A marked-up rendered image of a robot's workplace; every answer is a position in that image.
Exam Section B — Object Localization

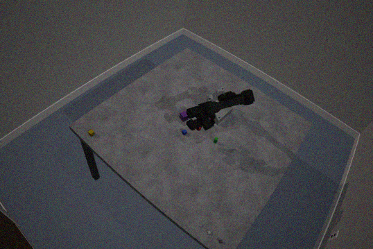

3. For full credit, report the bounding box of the small olive-yellow block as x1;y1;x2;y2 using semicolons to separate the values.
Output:
88;130;95;137

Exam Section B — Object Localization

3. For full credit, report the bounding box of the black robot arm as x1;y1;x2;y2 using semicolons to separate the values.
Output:
186;89;255;130

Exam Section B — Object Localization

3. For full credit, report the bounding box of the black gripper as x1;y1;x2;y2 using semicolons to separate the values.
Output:
186;115;216;130

